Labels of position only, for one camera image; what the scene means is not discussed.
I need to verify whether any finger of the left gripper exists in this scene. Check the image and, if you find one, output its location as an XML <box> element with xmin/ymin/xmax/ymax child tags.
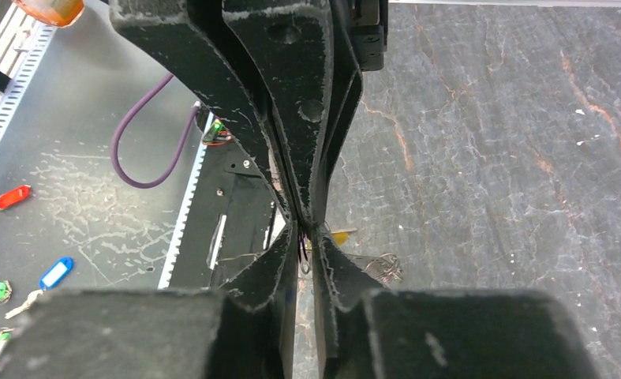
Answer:
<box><xmin>110</xmin><ymin>1</ymin><xmax>291</xmax><ymax>218</ymax></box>

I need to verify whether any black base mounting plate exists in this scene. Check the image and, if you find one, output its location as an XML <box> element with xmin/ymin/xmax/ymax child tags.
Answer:
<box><xmin>167</xmin><ymin>142</ymin><xmax>286</xmax><ymax>289</ymax></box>

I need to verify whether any spare blue key tag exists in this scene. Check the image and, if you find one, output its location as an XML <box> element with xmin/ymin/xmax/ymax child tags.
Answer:
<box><xmin>4</xmin><ymin>256</ymin><xmax>75</xmax><ymax>320</ymax></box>

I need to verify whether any spare red key tag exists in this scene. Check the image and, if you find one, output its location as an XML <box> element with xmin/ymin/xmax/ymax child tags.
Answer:
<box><xmin>0</xmin><ymin>185</ymin><xmax>32</xmax><ymax>212</ymax></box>

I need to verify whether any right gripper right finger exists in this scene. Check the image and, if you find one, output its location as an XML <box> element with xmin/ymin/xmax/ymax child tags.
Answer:
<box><xmin>309</xmin><ymin>227</ymin><xmax>598</xmax><ymax>378</ymax></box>

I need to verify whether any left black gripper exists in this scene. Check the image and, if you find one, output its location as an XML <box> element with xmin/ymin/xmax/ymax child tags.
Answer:
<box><xmin>223</xmin><ymin>0</ymin><xmax>389</xmax><ymax>225</ymax></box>

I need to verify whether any white slotted cable duct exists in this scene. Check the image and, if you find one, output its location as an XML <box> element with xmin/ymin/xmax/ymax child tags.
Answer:
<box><xmin>157</xmin><ymin>133</ymin><xmax>207</xmax><ymax>290</ymax></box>

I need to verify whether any orange object at edge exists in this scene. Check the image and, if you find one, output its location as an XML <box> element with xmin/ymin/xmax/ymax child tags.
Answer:
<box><xmin>12</xmin><ymin>0</ymin><xmax>85</xmax><ymax>28</ymax></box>

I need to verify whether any red wired circuit board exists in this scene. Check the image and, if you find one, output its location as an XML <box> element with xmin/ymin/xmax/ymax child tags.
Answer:
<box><xmin>201</xmin><ymin>118</ymin><xmax>233</xmax><ymax>147</ymax></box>

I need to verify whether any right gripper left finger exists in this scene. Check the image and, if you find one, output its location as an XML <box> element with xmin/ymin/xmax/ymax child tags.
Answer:
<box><xmin>0</xmin><ymin>224</ymin><xmax>298</xmax><ymax>378</ymax></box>

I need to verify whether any yellow capped key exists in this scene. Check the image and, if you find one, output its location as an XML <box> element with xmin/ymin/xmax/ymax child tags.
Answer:
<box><xmin>331</xmin><ymin>228</ymin><xmax>357</xmax><ymax>246</ymax></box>

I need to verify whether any metal keyring plate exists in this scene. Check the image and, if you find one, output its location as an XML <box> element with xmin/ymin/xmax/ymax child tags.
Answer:
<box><xmin>215</xmin><ymin>250</ymin><xmax>404</xmax><ymax>286</ymax></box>

